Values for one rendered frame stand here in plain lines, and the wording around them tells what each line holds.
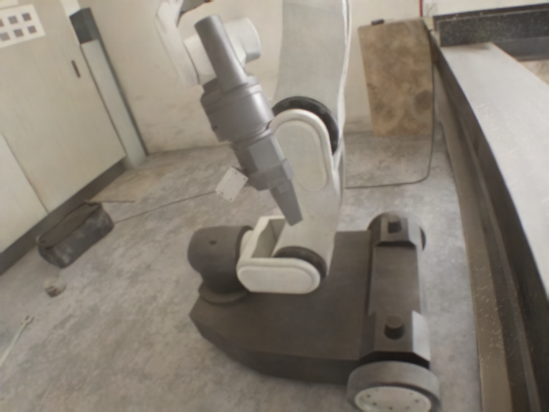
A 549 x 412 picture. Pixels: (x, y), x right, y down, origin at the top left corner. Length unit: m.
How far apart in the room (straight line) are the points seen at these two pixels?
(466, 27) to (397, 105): 1.08
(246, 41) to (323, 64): 0.16
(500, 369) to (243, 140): 0.45
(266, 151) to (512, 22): 0.81
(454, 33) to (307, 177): 0.63
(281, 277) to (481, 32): 0.83
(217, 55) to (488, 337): 0.51
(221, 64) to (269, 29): 1.80
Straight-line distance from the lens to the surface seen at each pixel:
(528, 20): 1.08
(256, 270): 0.81
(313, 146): 0.58
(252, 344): 0.86
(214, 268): 0.90
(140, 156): 2.91
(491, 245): 0.65
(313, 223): 0.73
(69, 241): 1.95
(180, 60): 0.46
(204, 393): 1.04
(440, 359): 0.98
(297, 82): 0.60
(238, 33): 0.47
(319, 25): 0.56
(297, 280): 0.80
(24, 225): 2.33
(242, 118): 0.44
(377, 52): 1.98
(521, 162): 0.40
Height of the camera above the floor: 0.84
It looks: 29 degrees down
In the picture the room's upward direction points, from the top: 17 degrees counter-clockwise
